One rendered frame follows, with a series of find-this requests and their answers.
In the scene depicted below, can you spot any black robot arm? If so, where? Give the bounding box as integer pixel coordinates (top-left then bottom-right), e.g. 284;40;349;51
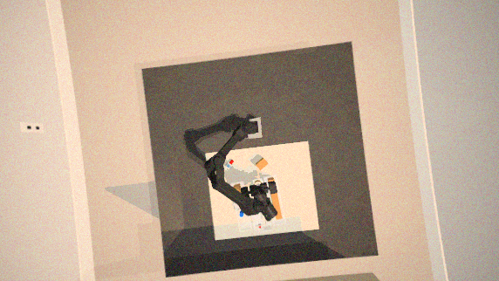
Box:
204;119;277;221

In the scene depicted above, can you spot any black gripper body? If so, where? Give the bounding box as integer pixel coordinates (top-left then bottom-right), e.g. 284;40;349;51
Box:
241;181;277;197

